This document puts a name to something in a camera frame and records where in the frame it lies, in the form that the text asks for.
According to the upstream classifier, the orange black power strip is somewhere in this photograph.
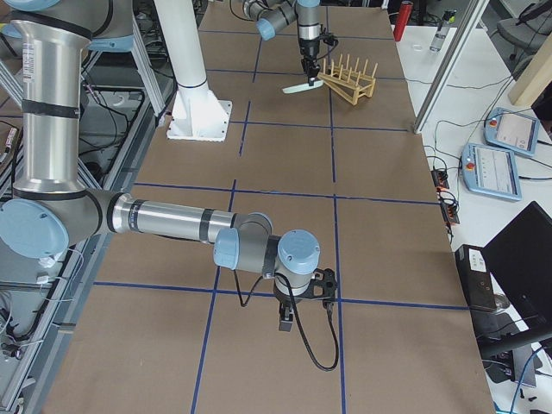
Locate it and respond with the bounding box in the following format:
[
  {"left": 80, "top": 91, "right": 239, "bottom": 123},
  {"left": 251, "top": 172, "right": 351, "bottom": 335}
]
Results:
[{"left": 430, "top": 168, "right": 460, "bottom": 225}]

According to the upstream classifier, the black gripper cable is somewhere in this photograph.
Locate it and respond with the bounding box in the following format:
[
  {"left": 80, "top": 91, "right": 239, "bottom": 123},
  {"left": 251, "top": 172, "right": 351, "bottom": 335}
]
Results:
[{"left": 232, "top": 267, "right": 341, "bottom": 372}]

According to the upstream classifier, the black computer box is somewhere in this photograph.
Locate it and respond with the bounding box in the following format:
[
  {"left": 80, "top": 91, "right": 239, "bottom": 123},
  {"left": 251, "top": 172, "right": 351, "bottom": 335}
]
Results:
[{"left": 455, "top": 244, "right": 496, "bottom": 312}]

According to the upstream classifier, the wooden dish rack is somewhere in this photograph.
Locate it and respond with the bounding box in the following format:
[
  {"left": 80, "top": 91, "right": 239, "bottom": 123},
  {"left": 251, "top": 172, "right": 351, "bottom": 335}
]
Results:
[{"left": 318, "top": 54, "right": 379, "bottom": 106}]

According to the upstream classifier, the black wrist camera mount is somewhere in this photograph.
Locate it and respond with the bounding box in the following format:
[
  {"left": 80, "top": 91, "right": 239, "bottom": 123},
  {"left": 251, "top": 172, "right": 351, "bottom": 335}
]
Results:
[{"left": 320, "top": 32, "right": 339, "bottom": 47}]

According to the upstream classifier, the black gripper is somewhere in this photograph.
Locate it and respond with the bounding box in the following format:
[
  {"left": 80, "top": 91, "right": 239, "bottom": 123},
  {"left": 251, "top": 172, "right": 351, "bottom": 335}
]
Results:
[
  {"left": 273, "top": 285, "right": 315, "bottom": 332},
  {"left": 298, "top": 39, "right": 320, "bottom": 86}
]

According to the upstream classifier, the near blue teach pendant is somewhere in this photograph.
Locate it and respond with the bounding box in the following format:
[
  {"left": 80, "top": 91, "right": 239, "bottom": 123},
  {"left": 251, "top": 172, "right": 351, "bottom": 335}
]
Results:
[{"left": 461, "top": 143, "right": 522, "bottom": 201}]

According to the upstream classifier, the far blue teach pendant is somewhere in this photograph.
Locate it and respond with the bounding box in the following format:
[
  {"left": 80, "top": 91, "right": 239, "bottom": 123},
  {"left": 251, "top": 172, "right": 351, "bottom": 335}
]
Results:
[{"left": 484, "top": 107, "right": 538, "bottom": 157}]

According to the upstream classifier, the blue teach pendant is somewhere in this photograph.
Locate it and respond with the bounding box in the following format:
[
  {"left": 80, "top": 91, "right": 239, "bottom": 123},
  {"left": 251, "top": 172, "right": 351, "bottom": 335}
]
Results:
[
  {"left": 484, "top": 107, "right": 538, "bottom": 157},
  {"left": 461, "top": 143, "right": 522, "bottom": 201}
]

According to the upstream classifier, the clear water bottle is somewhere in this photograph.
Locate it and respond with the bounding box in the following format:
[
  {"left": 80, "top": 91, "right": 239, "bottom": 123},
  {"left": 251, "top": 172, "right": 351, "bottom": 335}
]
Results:
[{"left": 430, "top": 9, "right": 456, "bottom": 53}]

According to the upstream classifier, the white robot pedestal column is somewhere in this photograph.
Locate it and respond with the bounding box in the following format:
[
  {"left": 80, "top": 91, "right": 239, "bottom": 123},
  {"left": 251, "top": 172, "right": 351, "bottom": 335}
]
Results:
[{"left": 154, "top": 0, "right": 232, "bottom": 141}]

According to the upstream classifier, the black monitor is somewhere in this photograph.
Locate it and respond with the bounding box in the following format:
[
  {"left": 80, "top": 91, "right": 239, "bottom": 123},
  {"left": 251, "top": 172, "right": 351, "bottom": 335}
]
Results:
[{"left": 480, "top": 201, "right": 551, "bottom": 358}]

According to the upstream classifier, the red cylinder bottle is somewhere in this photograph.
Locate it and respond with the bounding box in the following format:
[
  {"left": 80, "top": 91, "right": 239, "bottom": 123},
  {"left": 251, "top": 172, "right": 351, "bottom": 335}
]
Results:
[{"left": 393, "top": 1, "right": 413, "bottom": 42}]

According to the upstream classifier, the light green plate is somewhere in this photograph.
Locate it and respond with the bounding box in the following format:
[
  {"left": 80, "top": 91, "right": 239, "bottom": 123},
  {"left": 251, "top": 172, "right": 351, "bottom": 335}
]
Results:
[{"left": 282, "top": 79, "right": 323, "bottom": 94}]

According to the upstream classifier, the aluminium frame post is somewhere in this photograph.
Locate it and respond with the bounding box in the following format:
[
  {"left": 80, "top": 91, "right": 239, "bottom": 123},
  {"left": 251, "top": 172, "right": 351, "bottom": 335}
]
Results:
[{"left": 413, "top": 0, "right": 489, "bottom": 134}]

